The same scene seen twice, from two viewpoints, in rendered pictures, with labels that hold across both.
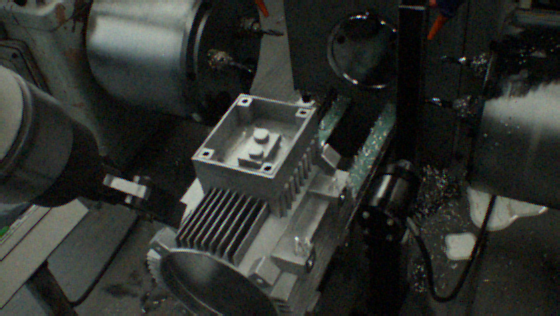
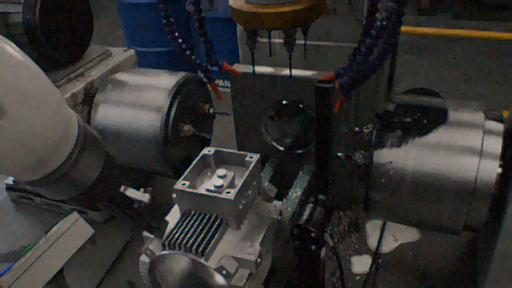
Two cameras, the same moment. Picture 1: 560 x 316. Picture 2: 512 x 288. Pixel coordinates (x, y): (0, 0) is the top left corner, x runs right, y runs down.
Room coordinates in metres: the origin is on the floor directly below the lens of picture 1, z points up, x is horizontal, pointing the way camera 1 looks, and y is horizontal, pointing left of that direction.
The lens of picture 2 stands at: (-0.09, 0.04, 1.57)
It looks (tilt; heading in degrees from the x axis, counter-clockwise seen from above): 35 degrees down; 355
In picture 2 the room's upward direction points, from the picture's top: 7 degrees counter-clockwise
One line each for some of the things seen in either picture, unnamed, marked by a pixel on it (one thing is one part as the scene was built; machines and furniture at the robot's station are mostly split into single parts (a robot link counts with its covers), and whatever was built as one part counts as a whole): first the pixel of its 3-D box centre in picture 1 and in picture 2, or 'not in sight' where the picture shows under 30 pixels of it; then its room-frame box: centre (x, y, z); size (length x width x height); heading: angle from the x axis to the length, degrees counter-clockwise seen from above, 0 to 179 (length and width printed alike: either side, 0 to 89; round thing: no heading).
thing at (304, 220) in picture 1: (256, 231); (217, 245); (0.48, 0.04, 1.02); 0.20 x 0.19 x 0.19; 149
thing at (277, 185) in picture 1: (260, 155); (220, 188); (0.52, 0.02, 1.11); 0.12 x 0.11 x 0.07; 149
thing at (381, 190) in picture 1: (450, 166); (352, 204); (0.63, -0.26, 0.92); 0.45 x 0.13 x 0.24; 148
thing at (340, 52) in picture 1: (367, 55); (290, 129); (0.82, -0.17, 1.02); 0.15 x 0.02 x 0.15; 58
